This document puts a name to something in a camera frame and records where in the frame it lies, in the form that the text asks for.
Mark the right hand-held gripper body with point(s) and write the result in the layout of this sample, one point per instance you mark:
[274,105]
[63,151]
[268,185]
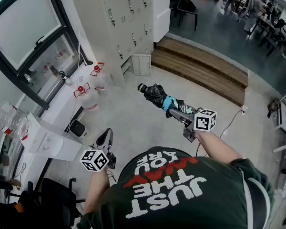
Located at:
[203,120]

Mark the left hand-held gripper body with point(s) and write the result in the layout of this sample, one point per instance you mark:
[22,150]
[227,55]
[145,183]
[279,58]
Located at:
[95,161]

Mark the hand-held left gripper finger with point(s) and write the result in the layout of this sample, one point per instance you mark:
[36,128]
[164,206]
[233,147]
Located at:
[109,141]
[100,139]

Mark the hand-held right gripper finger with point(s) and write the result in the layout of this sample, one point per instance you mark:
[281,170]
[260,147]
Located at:
[182,116]

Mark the black umbrella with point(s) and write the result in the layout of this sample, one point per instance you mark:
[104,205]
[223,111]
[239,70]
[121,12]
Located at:
[156,95]

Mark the grey metal locker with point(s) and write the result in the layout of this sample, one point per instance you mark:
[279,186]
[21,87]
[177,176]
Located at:
[119,20]

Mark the person's right forearm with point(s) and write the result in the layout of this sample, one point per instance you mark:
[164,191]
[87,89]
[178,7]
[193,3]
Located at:
[217,147]

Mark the person's left forearm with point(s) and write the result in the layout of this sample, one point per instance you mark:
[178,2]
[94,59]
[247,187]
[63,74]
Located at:
[97,190]

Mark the small white trash bin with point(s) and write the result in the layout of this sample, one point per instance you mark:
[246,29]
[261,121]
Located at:
[77,129]

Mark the clear water jug red cap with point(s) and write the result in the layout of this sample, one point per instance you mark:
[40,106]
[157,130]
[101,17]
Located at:
[89,99]
[101,80]

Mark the white cardboard box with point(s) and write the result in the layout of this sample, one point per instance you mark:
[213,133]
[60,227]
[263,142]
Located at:
[52,139]

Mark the wooden steps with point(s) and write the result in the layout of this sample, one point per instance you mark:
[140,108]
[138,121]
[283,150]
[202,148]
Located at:
[200,65]

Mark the white window ledge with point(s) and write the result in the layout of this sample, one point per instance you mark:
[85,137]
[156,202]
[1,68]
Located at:
[59,104]

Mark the black office chair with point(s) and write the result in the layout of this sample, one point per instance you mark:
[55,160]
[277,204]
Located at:
[54,199]

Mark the black cylindrical flask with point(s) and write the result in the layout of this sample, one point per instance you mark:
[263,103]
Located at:
[62,74]

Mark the black power adapter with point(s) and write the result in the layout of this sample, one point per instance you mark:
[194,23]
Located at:
[88,63]

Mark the person's dark green printed shirt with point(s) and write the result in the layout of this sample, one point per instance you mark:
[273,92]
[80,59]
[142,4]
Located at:
[181,199]

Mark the crushed clear plastic jug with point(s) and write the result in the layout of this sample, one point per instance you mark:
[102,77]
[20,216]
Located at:
[9,118]

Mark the white cabinet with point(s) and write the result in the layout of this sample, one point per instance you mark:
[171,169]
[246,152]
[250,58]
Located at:
[160,13]

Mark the black chair with thin legs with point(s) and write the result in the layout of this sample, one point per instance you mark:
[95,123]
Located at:
[184,3]

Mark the black long table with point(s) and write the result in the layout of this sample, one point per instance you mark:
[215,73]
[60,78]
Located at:
[271,30]

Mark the black framed window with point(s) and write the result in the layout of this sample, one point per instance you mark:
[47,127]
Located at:
[26,23]

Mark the white wall socket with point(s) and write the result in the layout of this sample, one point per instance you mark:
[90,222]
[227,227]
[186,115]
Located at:
[81,78]

